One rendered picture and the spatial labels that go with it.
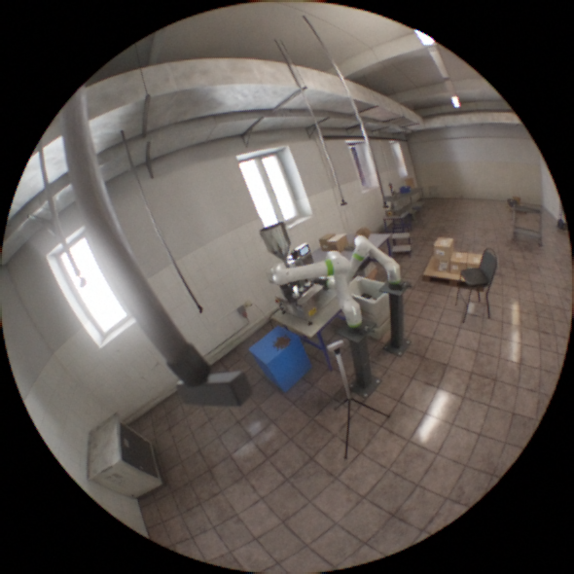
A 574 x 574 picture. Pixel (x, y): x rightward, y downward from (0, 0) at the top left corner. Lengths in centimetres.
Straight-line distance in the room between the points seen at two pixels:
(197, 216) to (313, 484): 362
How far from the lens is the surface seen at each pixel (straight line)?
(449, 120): 1026
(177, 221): 320
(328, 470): 219
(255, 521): 238
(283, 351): 232
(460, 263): 388
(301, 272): 135
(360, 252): 192
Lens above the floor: 212
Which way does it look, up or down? 26 degrees down
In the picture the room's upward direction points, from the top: 22 degrees counter-clockwise
